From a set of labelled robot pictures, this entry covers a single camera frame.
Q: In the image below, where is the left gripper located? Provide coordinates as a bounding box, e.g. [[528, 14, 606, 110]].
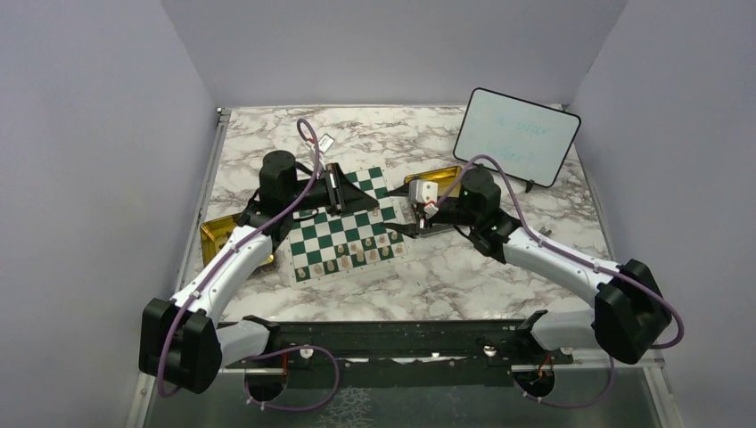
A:
[[285, 162, 379, 217]]

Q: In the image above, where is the gold tin with light pieces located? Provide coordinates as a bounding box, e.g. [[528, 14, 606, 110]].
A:
[[402, 165, 468, 237]]

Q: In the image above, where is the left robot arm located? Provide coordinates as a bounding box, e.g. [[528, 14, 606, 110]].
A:
[[138, 150, 379, 397]]

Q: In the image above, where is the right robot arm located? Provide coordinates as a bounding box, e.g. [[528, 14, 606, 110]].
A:
[[386, 167, 673, 364]]

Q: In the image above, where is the green white chess board mat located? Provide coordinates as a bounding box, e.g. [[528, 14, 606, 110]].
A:
[[279, 165, 415, 287]]

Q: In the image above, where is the gold tin with dark pieces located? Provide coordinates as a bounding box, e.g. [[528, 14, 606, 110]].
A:
[[199, 213, 277, 273]]

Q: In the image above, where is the small whiteboard on stand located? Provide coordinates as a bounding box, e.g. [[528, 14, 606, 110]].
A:
[[452, 87, 581, 188]]

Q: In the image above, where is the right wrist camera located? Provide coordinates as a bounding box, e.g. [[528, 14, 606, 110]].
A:
[[407, 179, 439, 218]]

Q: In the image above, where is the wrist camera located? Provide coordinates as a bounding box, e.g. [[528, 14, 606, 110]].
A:
[[318, 134, 335, 153], [407, 179, 439, 218]]

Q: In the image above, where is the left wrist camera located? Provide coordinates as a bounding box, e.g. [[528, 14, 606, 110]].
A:
[[318, 134, 335, 153]]

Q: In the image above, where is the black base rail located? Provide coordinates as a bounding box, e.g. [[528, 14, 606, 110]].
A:
[[230, 319, 609, 389]]

